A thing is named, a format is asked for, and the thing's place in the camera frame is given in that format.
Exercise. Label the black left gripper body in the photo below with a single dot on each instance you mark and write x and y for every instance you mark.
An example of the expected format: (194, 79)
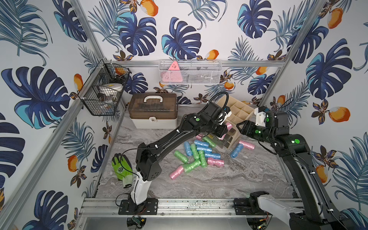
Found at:
(223, 130)

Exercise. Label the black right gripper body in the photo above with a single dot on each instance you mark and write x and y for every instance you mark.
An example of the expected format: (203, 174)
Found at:
(258, 132)

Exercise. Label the pink roll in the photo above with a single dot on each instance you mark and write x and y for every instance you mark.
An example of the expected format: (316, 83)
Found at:
(229, 125)
(177, 172)
(215, 162)
(247, 145)
(199, 137)

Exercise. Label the beige drawer organizer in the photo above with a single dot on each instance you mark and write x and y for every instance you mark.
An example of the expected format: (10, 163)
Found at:
(240, 112)

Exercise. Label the clear top drawer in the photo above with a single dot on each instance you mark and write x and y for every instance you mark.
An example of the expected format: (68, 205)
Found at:
(218, 141)

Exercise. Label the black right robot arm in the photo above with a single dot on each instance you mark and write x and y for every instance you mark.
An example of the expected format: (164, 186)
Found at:
(319, 212)

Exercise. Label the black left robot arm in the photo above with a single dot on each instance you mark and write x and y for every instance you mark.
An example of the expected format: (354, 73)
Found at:
(149, 156)

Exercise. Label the green roll near drawer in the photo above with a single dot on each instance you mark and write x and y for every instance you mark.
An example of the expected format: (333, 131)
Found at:
(211, 143)

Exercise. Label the blue roll top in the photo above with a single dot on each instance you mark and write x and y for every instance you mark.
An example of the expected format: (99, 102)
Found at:
(201, 143)

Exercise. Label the blue roll middle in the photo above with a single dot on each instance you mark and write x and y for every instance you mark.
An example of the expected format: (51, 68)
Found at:
(205, 149)

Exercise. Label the blue roll lower right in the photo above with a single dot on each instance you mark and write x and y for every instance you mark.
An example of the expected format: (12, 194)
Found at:
(212, 155)

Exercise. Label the blue roll left upright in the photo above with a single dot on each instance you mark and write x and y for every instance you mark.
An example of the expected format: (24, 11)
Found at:
(188, 149)

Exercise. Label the green roll centre upright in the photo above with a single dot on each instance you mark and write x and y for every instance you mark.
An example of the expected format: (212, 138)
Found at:
(194, 152)

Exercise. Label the green roll upright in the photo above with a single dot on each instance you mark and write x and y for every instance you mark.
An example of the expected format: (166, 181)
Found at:
(203, 160)
(194, 152)

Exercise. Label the green roll right upright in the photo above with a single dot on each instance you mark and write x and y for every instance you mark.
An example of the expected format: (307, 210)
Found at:
(203, 160)

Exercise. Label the green roll left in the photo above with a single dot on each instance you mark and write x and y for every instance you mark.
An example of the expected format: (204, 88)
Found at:
(181, 157)

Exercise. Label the green roll lower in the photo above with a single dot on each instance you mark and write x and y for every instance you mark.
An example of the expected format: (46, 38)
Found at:
(191, 166)

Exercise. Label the pink triangle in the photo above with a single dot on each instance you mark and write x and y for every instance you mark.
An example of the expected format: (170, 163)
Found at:
(173, 74)

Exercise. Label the brown lidded storage box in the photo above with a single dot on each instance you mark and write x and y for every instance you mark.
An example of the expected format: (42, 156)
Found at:
(153, 111)

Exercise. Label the green work glove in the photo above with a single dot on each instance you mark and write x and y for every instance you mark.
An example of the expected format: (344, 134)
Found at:
(122, 168)

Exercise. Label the white tape roll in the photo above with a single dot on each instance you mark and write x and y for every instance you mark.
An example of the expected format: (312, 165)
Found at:
(111, 88)

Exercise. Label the clear wall tray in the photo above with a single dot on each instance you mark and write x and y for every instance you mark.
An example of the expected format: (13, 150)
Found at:
(199, 72)

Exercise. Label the black wire basket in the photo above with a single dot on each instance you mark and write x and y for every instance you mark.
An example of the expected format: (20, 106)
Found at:
(99, 104)

